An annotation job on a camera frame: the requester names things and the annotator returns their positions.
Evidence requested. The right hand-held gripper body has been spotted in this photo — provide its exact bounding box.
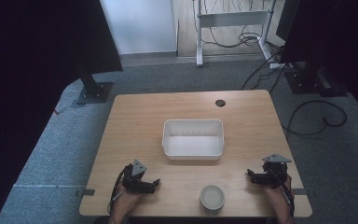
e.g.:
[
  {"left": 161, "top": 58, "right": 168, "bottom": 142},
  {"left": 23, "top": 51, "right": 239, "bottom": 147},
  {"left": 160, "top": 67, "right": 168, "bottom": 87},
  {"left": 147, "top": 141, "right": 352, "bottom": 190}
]
[{"left": 256, "top": 153, "right": 293, "bottom": 189}]

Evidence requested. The left hand-held gripper cable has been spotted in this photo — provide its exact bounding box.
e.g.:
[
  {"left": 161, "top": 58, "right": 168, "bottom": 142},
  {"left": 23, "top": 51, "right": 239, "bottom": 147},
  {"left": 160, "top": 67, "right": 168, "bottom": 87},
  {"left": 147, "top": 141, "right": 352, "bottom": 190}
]
[{"left": 106, "top": 163, "right": 133, "bottom": 217}]

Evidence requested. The person's left hand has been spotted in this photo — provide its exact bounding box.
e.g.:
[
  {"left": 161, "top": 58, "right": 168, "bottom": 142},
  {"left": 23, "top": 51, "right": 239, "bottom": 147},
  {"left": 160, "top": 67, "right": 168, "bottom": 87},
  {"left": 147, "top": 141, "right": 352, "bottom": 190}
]
[{"left": 113, "top": 184, "right": 143, "bottom": 217}]

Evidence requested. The white plastic bin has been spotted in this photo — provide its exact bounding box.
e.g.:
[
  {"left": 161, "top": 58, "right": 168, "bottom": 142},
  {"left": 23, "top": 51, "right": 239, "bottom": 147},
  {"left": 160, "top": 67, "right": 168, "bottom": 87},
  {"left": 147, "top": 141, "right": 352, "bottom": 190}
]
[{"left": 161, "top": 119, "right": 226, "bottom": 161}]

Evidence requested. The bundle of black cables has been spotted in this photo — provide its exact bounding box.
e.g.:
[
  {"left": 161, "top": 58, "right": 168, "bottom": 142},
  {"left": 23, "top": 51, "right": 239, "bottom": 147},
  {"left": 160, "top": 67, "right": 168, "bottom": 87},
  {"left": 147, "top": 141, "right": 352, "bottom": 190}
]
[{"left": 200, "top": 0, "right": 284, "bottom": 54}]

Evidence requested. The grey round can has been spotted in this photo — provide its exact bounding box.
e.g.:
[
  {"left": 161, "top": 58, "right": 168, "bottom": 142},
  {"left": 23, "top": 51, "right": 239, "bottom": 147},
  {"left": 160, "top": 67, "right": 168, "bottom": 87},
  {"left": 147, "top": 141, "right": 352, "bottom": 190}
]
[{"left": 199, "top": 185, "right": 227, "bottom": 216}]

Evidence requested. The grey table bracket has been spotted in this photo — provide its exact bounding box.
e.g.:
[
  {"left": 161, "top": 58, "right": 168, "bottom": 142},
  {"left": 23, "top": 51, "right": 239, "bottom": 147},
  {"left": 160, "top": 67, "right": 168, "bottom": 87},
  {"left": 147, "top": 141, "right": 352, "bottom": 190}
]
[{"left": 76, "top": 189, "right": 96, "bottom": 198}]

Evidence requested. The white metal desk frame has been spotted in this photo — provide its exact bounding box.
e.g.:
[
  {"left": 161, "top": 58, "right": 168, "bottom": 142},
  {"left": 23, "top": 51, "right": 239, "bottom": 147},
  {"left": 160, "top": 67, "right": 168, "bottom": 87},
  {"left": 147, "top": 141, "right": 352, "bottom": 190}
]
[{"left": 193, "top": 0, "right": 278, "bottom": 68}]

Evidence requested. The right hand-held gripper cable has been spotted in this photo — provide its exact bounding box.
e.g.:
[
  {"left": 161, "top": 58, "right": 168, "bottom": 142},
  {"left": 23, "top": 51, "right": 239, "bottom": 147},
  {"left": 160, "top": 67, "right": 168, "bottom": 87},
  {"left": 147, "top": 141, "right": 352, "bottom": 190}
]
[{"left": 277, "top": 175, "right": 296, "bottom": 218}]

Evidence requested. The black looped floor cable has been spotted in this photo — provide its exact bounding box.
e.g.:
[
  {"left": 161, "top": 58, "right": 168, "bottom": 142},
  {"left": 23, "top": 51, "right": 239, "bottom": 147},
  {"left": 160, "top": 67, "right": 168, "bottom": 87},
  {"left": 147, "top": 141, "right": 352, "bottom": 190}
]
[{"left": 281, "top": 99, "right": 348, "bottom": 137}]

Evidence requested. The hand-held gripper cable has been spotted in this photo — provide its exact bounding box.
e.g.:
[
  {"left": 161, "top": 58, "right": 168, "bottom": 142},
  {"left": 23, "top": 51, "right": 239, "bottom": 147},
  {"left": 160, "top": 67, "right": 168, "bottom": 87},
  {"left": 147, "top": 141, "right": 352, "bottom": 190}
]
[
  {"left": 106, "top": 163, "right": 133, "bottom": 217},
  {"left": 277, "top": 175, "right": 296, "bottom": 218}
]

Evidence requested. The white power strip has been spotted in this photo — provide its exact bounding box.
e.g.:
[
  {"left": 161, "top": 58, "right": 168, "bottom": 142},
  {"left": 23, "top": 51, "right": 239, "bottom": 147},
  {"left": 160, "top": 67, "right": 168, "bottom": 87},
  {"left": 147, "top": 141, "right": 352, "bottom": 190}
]
[{"left": 268, "top": 63, "right": 293, "bottom": 70}]

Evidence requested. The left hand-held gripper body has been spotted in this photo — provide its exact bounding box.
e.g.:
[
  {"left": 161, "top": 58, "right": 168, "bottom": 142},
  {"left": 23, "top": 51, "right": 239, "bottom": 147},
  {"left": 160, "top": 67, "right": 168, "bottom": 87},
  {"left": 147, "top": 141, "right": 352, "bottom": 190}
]
[{"left": 122, "top": 159, "right": 157, "bottom": 194}]

